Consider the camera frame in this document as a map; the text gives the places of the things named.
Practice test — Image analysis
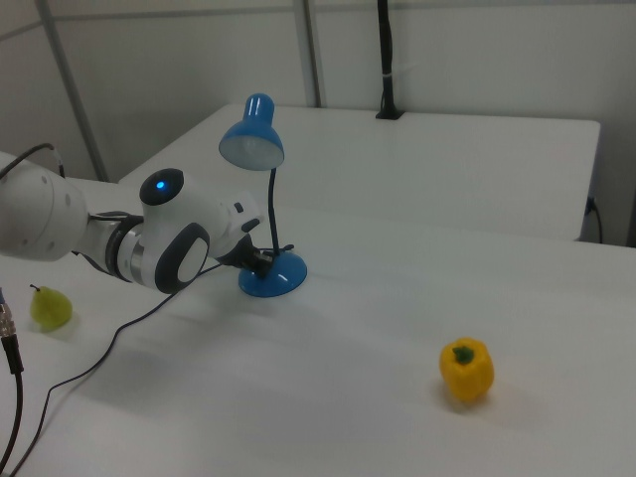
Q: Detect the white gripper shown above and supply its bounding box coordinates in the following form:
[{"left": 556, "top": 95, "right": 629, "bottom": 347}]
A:
[{"left": 214, "top": 190, "right": 276, "bottom": 278}]

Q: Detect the blue desk lamp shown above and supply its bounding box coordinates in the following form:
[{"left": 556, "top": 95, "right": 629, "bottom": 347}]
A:
[{"left": 218, "top": 92, "right": 308, "bottom": 299}]

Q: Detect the green pear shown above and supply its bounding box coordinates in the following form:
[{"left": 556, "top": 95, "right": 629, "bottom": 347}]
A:
[{"left": 29, "top": 283, "right": 75, "bottom": 333}]

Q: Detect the yellow bell pepper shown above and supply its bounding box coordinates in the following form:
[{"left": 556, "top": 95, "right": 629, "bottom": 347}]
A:
[{"left": 438, "top": 337, "right": 496, "bottom": 403}]

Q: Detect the dark lamp power cord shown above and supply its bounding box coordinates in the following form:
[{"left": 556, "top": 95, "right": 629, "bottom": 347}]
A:
[{"left": 5, "top": 260, "right": 240, "bottom": 477}]

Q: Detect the grey aluminium partition post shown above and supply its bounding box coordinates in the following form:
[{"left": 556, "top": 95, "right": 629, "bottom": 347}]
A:
[
  {"left": 302, "top": 0, "right": 329, "bottom": 108},
  {"left": 37, "top": 0, "right": 109, "bottom": 183}
]

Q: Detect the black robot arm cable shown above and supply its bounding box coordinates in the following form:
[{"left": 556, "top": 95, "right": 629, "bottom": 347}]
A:
[{"left": 0, "top": 142, "right": 69, "bottom": 180}]

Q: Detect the black camera pole with clamp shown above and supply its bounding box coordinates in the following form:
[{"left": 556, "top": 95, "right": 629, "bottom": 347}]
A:
[{"left": 375, "top": 0, "right": 407, "bottom": 121}]

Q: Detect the black cable with metal connector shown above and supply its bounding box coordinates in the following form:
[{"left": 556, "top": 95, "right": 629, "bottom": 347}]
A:
[{"left": 0, "top": 286, "right": 25, "bottom": 477}]

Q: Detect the black cable at table end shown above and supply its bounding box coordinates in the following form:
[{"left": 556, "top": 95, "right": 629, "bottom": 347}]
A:
[{"left": 585, "top": 196, "right": 605, "bottom": 244}]

